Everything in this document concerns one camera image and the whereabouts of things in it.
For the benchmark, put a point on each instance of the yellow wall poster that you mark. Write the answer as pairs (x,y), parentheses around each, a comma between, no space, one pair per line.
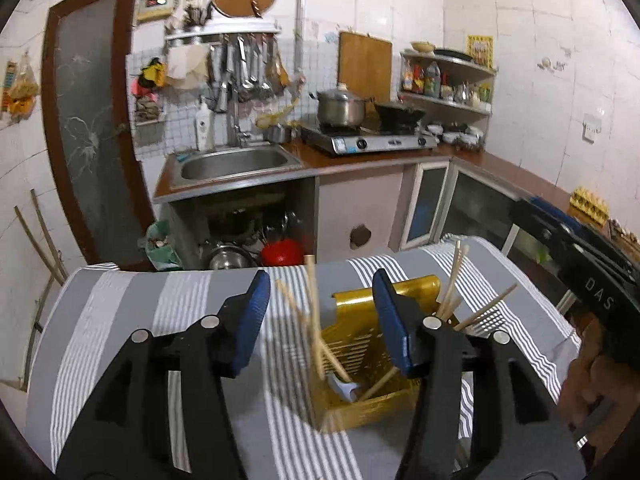
(480,51)

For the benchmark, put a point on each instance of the white hanging cloth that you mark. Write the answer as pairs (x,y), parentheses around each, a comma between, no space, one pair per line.
(184,67)

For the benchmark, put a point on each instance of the beige electrical box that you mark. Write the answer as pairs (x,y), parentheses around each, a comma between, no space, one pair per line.
(155,6)

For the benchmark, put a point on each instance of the yellow perforated utensil holder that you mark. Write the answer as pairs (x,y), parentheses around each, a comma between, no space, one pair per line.
(350,350)

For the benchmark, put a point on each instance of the white wall rack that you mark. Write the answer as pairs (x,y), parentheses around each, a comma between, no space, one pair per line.
(225,27)

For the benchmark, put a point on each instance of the grey white striped tablecloth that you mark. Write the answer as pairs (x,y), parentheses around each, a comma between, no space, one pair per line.
(125,300)

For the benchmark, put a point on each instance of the row of condiment bottles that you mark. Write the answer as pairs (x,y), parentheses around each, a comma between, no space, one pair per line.
(440,82)

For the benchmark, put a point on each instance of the yellow mesh bag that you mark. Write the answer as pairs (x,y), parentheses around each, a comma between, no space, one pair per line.
(275,117)

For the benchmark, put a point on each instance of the hanging plastic bag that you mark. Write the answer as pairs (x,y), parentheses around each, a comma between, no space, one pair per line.
(22,87)

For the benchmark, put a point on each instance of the steel cooking pot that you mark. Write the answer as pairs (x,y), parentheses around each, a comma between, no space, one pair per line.
(340,107)

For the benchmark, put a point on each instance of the person's right hand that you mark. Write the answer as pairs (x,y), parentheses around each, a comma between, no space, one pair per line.
(585,370)

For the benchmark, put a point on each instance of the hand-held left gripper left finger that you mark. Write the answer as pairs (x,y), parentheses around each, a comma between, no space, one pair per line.
(252,310)

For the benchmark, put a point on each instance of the cutlery cup on rack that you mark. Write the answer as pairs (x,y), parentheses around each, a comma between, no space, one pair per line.
(195,12)

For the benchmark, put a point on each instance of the yellow egg tray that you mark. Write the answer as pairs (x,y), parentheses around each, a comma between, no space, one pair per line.
(590,204)

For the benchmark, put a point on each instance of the white wall socket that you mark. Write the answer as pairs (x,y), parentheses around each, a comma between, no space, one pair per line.
(592,127)

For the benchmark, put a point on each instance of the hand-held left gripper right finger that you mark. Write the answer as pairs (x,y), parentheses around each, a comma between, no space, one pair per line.
(387,320)

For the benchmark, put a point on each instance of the steel gas stove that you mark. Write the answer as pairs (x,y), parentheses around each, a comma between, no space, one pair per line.
(370,141)

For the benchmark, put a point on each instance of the steel faucet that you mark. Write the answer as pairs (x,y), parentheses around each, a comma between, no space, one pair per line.
(235,120)

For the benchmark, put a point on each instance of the wide glass cabinet door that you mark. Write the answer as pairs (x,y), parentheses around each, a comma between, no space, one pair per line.
(480,210)

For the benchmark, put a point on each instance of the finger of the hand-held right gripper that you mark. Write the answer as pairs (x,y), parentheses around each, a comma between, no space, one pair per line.
(537,227)
(560,212)

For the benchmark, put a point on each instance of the stack of metal bowls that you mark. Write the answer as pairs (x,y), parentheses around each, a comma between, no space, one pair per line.
(230,257)

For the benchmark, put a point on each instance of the small metal cup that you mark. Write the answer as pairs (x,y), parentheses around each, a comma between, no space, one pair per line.
(277,134)

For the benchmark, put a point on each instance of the group of small bowls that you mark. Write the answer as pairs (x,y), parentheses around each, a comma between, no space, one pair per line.
(457,136)

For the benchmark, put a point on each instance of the white corner shelf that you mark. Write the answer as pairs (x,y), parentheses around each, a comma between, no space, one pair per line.
(450,105)

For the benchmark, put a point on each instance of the brown kitchen counter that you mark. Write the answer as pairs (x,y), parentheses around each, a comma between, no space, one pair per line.
(500,172)

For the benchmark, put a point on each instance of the steel sink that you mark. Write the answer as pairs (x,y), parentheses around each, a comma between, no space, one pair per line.
(235,165)

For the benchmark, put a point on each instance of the narrow glass cabinet door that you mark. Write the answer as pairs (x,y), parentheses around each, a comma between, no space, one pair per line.
(425,205)

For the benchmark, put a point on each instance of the black wok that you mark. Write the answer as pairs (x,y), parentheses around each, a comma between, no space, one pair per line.
(400,112)

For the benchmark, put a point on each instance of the brown framed glass door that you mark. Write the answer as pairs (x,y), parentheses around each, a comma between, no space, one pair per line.
(95,110)

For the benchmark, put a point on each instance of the green trash bag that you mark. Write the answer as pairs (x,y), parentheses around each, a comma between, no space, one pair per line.
(162,250)

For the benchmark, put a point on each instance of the pink cabinet panel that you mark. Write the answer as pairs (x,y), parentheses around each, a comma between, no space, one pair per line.
(350,200)

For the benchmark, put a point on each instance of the white detergent bottle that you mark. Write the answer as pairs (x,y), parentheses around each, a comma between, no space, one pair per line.
(204,127)

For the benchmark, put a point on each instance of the row of hanging kitchen utensils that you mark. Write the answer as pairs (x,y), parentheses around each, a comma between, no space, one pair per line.
(247,70)

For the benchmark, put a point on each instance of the colourful hanging rags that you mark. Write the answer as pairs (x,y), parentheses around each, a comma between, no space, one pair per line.
(149,77)

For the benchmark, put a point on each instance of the red bowl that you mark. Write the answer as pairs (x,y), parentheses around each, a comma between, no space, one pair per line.
(282,254)

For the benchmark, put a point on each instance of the bamboo stick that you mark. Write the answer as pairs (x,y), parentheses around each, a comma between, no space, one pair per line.
(35,240)
(47,235)

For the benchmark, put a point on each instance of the wooden cutting board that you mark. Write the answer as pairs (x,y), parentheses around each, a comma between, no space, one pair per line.
(365,67)

